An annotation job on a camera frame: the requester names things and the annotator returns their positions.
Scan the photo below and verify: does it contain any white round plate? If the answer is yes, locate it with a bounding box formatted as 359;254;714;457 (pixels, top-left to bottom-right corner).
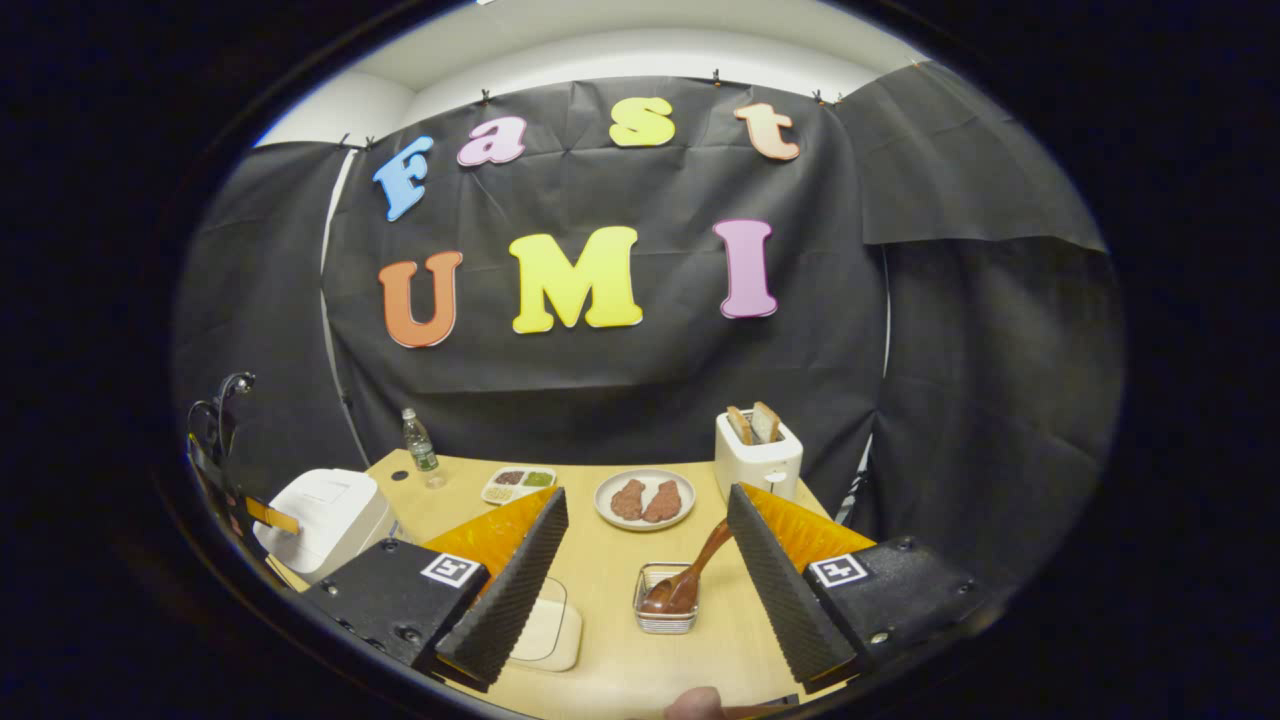
594;469;697;532

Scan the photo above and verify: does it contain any black cable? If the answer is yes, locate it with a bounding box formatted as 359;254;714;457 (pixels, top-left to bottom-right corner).
188;372;257;451

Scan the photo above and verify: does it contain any clear glass tray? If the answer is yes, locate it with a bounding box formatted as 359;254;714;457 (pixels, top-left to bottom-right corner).
508;576;584;673

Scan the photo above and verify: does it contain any metal wire chopstick holder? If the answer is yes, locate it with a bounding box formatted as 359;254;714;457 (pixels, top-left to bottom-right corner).
633;562;701;636

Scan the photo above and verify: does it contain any white toaster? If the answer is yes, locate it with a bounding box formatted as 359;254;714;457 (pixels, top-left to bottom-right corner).
714;410;804;503

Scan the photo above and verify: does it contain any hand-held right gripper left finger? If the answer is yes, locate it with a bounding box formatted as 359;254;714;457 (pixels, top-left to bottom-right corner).
298;486;569;693

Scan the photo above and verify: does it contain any clear water bottle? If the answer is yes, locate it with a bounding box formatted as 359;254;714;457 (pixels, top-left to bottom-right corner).
402;407;441;473

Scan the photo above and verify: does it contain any brown wooden spoon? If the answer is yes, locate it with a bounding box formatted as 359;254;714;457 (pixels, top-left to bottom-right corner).
640;518;734;615

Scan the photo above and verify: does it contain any white rice cooker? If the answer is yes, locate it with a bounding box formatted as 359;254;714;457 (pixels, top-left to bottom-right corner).
253;468;401;584

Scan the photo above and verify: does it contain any white divided condiment dish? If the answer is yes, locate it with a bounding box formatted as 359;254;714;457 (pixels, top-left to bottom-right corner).
481;466;558;506

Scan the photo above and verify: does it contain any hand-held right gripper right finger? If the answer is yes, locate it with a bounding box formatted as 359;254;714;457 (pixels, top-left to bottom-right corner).
727;482;986;696

